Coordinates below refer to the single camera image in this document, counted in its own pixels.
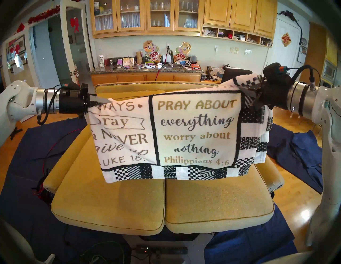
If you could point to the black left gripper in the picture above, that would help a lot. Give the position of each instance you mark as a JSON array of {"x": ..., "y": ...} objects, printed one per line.
[{"x": 72, "y": 102}]

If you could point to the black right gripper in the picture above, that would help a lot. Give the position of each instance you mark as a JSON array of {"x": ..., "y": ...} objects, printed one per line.
[{"x": 274, "y": 90}]

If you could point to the white scripture print blanket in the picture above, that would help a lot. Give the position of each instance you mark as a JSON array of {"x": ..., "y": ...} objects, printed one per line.
[{"x": 186, "y": 127}]

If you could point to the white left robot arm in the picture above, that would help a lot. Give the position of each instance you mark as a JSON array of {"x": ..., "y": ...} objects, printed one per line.
[{"x": 16, "y": 98}]

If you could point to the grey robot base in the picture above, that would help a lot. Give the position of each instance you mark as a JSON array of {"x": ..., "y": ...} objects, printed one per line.
[{"x": 199, "y": 247}]

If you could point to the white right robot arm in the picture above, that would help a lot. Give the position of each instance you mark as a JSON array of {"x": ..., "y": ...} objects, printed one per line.
[{"x": 330, "y": 159}]

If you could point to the crumpled navy moving blanket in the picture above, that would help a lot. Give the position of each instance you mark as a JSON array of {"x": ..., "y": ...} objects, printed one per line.
[{"x": 298, "y": 151}]

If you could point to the flat navy moving blanket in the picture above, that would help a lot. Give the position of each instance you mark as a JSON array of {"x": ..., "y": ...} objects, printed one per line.
[{"x": 24, "y": 159}]

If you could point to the yellow sofa back cushion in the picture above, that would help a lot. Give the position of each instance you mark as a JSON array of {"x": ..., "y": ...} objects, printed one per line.
[{"x": 120, "y": 95}]

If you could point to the black office chair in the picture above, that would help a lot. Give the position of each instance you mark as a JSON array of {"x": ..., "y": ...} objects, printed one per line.
[{"x": 237, "y": 73}]

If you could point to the red tassel ornament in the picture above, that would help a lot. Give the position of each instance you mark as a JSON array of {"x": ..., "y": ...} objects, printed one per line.
[{"x": 78, "y": 79}]

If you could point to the white carton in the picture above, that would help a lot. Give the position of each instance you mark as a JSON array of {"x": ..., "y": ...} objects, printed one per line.
[{"x": 101, "y": 61}]

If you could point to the white panel door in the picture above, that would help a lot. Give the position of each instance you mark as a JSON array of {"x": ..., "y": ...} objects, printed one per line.
[{"x": 274, "y": 53}]

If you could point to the granite top kitchen counter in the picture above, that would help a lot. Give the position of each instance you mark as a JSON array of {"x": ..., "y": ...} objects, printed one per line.
[{"x": 138, "y": 77}]

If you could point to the small framed photo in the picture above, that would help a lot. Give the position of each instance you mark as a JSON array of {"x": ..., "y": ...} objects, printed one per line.
[{"x": 128, "y": 61}]

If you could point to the brown cardboard tube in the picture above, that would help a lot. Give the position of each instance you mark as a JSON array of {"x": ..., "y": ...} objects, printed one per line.
[{"x": 139, "y": 57}]

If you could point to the red diamond paper ornament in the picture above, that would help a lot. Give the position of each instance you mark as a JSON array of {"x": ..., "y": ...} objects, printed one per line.
[{"x": 286, "y": 40}]

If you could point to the red box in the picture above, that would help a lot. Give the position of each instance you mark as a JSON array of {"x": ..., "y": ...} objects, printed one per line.
[{"x": 196, "y": 66}]

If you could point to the grey round speaker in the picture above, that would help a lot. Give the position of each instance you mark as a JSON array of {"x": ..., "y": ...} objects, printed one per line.
[{"x": 194, "y": 59}]

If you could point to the cartoon foil balloon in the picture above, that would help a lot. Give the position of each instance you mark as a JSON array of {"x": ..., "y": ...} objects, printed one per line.
[
  {"x": 151, "y": 50},
  {"x": 183, "y": 50}
]

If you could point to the tall wooden cabinet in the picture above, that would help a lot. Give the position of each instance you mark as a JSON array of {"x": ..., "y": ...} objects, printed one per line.
[{"x": 315, "y": 48}]

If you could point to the built-in microwave oven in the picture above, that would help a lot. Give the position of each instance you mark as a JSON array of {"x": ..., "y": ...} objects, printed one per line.
[{"x": 329, "y": 70}]

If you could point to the chrome kitchen faucet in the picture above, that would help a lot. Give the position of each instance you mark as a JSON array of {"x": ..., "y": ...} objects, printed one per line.
[{"x": 171, "y": 57}]

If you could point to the dark door garland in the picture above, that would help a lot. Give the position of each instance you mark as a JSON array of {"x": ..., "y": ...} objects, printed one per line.
[{"x": 289, "y": 13}]

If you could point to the black floor stand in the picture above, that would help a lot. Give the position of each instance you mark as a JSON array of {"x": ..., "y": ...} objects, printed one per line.
[{"x": 15, "y": 132}]

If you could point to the red tinsel garland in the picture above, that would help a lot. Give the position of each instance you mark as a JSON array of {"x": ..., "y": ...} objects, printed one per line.
[{"x": 44, "y": 14}]

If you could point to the red paper fan ornament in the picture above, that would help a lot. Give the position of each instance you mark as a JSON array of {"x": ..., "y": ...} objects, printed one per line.
[{"x": 20, "y": 28}]

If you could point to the yellow sofa seat cushion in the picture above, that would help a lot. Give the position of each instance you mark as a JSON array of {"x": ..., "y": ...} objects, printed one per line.
[
  {"x": 106, "y": 207},
  {"x": 218, "y": 202}
]

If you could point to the black power strip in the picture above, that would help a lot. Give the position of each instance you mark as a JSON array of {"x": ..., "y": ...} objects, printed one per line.
[{"x": 165, "y": 250}]

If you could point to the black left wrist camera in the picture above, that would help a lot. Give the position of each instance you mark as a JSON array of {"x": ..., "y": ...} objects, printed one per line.
[{"x": 72, "y": 87}]

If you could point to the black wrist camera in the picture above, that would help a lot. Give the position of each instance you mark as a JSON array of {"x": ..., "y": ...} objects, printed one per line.
[
  {"x": 72, "y": 87},
  {"x": 273, "y": 70}
]

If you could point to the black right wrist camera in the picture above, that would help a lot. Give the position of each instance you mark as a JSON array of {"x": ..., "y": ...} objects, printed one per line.
[{"x": 273, "y": 70}]

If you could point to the white wall calendar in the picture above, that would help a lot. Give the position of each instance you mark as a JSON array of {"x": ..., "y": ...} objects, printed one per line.
[{"x": 302, "y": 53}]

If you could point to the wooden wall cabinets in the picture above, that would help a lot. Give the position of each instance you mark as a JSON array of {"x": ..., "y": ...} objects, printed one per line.
[{"x": 239, "y": 13}]

